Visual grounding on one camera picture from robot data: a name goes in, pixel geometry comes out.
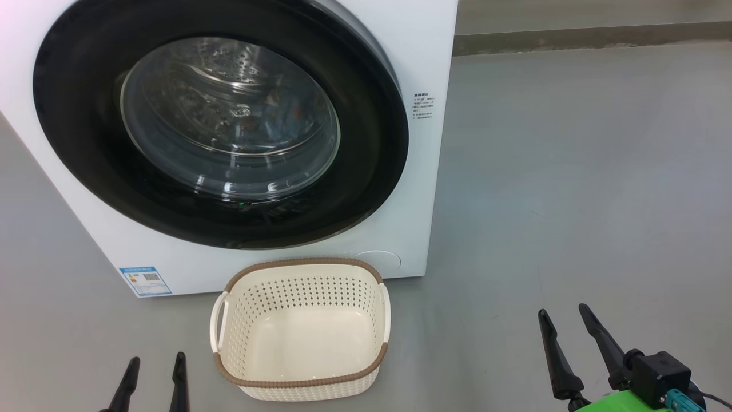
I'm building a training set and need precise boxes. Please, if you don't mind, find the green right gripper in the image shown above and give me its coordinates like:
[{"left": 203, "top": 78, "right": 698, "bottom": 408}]
[{"left": 538, "top": 303, "right": 670, "bottom": 412}]

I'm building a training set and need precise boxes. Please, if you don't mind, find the blue energy label sticker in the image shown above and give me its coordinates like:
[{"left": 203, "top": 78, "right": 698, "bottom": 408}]
[{"left": 119, "top": 266, "right": 172, "bottom": 297}]

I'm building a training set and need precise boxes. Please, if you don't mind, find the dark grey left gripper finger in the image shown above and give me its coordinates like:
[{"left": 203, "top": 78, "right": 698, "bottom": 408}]
[
  {"left": 169, "top": 352, "right": 190, "bottom": 412},
  {"left": 109, "top": 357, "right": 141, "bottom": 412}
]

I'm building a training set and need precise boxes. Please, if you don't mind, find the cream perforated laundry basket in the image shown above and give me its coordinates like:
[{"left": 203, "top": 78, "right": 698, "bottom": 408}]
[{"left": 209, "top": 257, "right": 391, "bottom": 402}]

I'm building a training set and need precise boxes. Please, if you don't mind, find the white front-load washing machine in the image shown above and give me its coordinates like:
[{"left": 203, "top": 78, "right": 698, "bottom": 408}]
[{"left": 0, "top": 0, "right": 459, "bottom": 298}]

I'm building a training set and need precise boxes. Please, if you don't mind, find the round white filter cover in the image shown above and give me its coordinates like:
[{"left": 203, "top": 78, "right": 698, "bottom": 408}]
[{"left": 352, "top": 250, "right": 402, "bottom": 270}]

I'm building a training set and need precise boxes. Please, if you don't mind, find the black round glass washer door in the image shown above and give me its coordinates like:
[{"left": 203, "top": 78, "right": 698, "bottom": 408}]
[{"left": 33, "top": 0, "right": 409, "bottom": 250}]

